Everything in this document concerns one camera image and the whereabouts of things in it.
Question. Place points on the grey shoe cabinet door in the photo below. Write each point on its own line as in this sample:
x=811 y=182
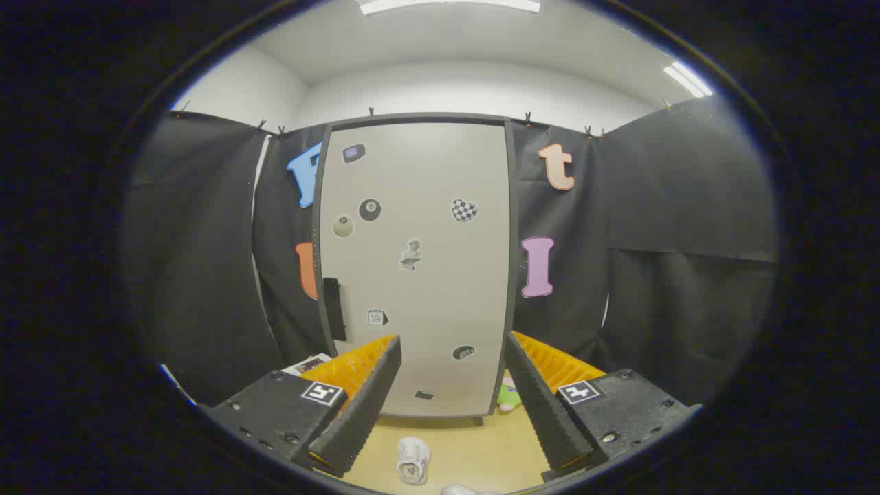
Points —
x=426 y=295

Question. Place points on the white canvas shoe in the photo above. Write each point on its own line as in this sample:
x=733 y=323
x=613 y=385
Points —
x=413 y=459

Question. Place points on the grey shoe cabinet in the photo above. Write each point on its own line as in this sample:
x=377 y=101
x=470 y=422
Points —
x=513 y=206

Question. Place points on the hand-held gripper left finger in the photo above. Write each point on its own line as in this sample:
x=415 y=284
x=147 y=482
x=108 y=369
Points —
x=364 y=405

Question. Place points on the ceiling light panel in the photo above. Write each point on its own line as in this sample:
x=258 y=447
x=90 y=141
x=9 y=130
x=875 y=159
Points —
x=447 y=5
x=687 y=79

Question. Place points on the black backdrop cloth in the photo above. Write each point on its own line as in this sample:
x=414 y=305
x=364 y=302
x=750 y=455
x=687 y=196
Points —
x=687 y=206

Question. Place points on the stack of books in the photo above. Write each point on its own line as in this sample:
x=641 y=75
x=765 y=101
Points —
x=307 y=364

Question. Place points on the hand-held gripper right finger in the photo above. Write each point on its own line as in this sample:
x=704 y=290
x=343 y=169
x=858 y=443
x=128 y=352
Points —
x=543 y=405

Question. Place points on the pink and green plush toy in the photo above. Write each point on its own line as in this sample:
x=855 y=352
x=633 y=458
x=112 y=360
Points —
x=509 y=397

